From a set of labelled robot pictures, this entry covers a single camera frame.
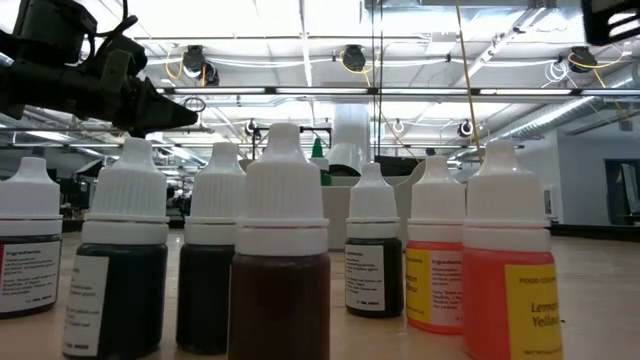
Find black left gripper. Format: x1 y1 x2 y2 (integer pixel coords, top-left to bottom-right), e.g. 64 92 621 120
99 34 200 139

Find large green-tipped coloring bottle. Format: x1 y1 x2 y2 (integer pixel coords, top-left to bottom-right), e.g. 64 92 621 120
309 137 333 187

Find grey plastic bin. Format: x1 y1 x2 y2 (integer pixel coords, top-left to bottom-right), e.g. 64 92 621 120
320 167 425 251

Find orange dye bottle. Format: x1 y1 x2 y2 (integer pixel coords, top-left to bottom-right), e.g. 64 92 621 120
404 154 467 335

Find small lemon yellow coloring bottle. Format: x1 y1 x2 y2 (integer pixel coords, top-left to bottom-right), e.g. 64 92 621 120
460 138 565 360

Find black aluminium frame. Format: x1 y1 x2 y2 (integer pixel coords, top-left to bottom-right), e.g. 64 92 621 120
62 217 640 242

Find yellow cable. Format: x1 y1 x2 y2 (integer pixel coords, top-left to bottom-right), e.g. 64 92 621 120
454 0 485 164

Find small dark red coloring bottle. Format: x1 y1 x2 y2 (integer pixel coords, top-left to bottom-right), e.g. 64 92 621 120
227 122 332 360

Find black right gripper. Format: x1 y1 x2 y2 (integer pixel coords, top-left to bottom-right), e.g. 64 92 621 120
582 0 640 46

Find white wall device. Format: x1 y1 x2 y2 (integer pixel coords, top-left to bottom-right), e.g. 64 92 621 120
542 185 559 221

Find silver ventilation duct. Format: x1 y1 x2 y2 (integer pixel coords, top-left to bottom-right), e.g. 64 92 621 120
492 64 640 142

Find dark framed doorway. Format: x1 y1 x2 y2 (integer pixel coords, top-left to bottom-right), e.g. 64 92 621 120
603 158 640 226

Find small dark green coloring bottle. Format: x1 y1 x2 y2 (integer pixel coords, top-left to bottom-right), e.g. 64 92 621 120
61 137 171 360
344 161 405 319

